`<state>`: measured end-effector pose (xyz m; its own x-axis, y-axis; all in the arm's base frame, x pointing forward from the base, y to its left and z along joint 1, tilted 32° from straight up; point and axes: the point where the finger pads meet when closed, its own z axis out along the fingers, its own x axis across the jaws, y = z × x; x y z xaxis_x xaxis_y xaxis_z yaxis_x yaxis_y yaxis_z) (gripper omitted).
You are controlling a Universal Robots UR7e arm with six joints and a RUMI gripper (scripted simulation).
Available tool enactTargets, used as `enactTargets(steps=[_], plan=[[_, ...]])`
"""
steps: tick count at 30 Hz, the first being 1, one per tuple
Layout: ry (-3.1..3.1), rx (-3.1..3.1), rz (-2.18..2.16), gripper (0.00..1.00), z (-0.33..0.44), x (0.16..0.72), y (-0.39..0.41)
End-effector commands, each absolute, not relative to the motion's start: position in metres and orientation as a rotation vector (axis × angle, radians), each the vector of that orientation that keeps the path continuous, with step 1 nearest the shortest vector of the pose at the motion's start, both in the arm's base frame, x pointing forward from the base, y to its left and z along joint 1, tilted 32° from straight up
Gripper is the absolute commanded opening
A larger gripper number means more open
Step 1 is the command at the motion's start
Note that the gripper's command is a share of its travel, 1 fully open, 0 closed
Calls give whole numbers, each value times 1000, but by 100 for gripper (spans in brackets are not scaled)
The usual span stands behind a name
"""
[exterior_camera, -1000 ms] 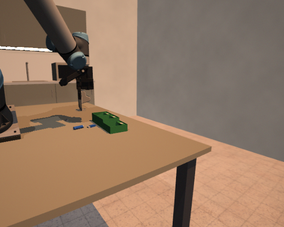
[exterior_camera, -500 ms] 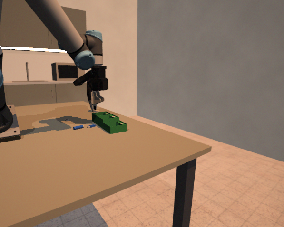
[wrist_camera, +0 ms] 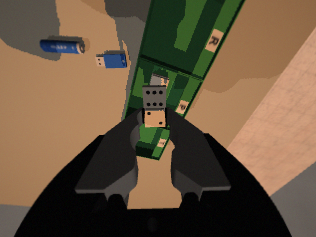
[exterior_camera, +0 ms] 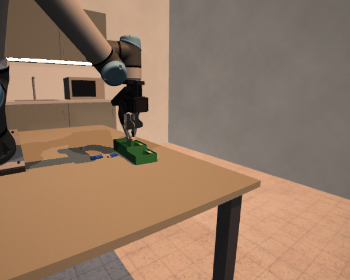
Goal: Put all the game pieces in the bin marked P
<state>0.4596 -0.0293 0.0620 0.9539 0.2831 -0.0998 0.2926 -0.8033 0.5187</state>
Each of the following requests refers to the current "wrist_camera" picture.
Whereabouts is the blue aa battery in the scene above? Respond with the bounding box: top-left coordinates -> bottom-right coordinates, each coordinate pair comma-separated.
40,40 -> 85,54

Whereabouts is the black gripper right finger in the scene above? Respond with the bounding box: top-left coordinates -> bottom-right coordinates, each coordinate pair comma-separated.
165,107 -> 292,237

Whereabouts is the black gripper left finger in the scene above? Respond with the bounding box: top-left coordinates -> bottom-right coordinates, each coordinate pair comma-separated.
14,107 -> 145,237

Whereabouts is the blue usb stick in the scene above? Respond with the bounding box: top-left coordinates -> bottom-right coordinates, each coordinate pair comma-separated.
95,54 -> 127,68

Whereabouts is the green rack of three bins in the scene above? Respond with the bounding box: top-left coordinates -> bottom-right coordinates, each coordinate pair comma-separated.
124,0 -> 246,161

